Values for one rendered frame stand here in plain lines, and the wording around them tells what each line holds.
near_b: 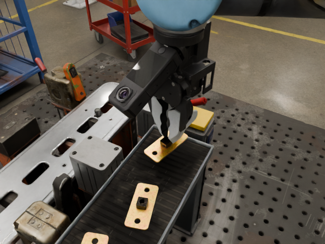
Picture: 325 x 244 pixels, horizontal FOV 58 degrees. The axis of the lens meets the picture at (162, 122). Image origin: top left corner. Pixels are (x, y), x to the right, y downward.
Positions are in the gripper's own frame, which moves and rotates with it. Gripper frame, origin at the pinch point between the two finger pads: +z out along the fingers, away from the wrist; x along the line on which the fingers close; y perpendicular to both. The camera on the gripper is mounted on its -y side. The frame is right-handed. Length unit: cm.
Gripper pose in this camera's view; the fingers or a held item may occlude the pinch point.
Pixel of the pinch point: (166, 136)
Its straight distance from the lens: 53.1
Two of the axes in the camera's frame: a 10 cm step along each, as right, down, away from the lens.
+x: -7.1, -4.7, 5.3
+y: 7.1, -4.7, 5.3
